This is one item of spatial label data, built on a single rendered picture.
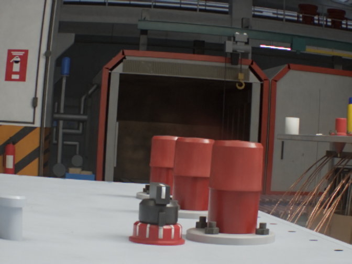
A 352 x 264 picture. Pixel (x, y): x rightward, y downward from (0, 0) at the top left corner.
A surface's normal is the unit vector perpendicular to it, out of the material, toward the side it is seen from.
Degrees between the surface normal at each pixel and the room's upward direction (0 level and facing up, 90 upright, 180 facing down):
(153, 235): 88
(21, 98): 90
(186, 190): 91
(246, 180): 89
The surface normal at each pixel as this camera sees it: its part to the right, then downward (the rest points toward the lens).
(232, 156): -0.29, -0.04
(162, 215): 0.14, 0.01
